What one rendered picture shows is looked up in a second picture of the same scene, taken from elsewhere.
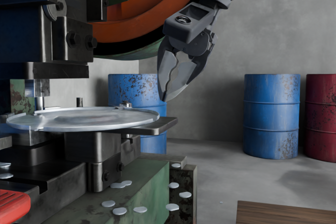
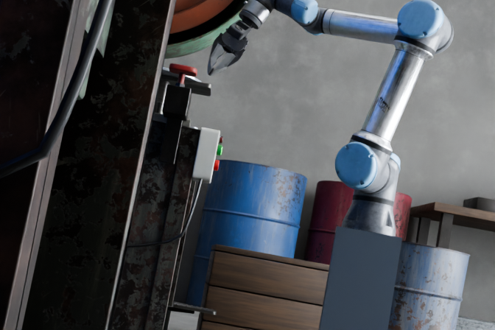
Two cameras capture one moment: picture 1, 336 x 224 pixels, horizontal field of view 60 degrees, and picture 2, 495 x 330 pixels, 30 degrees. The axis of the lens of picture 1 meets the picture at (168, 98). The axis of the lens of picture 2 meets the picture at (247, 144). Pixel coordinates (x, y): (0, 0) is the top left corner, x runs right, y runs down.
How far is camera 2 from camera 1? 2.19 m
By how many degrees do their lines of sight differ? 22
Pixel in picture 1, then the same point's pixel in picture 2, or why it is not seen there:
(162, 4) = (191, 12)
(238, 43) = (208, 105)
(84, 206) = not seen: hidden behind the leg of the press
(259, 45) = (246, 118)
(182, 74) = (226, 60)
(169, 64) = (219, 52)
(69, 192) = not seen: hidden behind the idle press
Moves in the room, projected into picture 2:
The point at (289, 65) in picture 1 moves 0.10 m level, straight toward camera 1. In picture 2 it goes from (292, 165) to (292, 163)
